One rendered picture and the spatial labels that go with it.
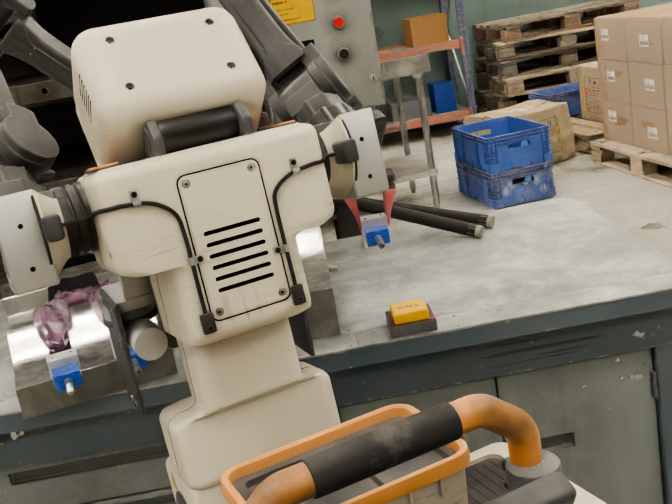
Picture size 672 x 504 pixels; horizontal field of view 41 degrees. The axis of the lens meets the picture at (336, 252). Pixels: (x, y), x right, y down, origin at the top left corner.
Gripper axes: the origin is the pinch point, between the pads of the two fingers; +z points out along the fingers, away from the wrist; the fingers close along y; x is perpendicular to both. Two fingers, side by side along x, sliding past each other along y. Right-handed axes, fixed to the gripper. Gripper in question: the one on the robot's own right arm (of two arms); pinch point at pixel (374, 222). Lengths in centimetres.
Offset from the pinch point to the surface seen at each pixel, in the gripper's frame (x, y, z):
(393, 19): -666, -96, -9
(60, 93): -67, 67, -31
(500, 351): 16.2, -17.2, 23.5
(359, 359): 20.8, 7.9, 17.8
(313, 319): 14.1, 14.4, 11.5
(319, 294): 14.1, 12.5, 7.2
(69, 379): 26, 55, 9
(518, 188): -339, -110, 85
